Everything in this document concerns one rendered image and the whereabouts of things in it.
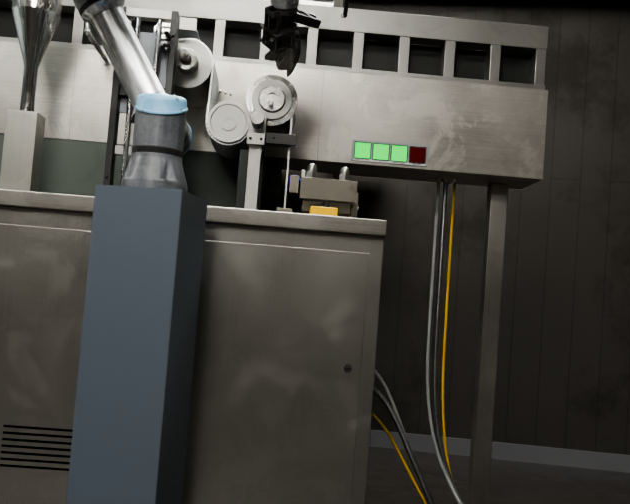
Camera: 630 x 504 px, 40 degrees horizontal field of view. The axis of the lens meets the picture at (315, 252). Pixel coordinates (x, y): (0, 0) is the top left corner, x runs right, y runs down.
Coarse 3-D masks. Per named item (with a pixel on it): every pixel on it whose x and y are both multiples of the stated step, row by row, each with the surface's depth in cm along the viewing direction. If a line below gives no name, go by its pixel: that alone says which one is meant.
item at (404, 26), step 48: (0, 0) 282; (144, 0) 284; (192, 0) 285; (240, 0) 286; (240, 48) 292; (336, 48) 294; (384, 48) 294; (432, 48) 295; (480, 48) 294; (528, 48) 290
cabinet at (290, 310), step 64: (0, 256) 218; (64, 256) 219; (256, 256) 221; (320, 256) 222; (0, 320) 217; (64, 320) 218; (256, 320) 220; (320, 320) 221; (0, 384) 216; (64, 384) 217; (192, 384) 219; (256, 384) 219; (320, 384) 220; (0, 448) 216; (64, 448) 216; (192, 448) 218; (256, 448) 219; (320, 448) 219
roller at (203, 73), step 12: (192, 48) 251; (204, 48) 251; (204, 60) 251; (180, 72) 251; (204, 72) 251; (180, 84) 250; (192, 84) 251; (204, 84) 254; (180, 96) 265; (192, 96) 261; (204, 96) 266
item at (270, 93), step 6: (264, 90) 249; (270, 90) 249; (276, 90) 249; (264, 96) 249; (270, 96) 249; (276, 96) 249; (282, 96) 249; (264, 102) 249; (276, 102) 249; (282, 102) 249; (264, 108) 249; (270, 108) 249; (276, 108) 249
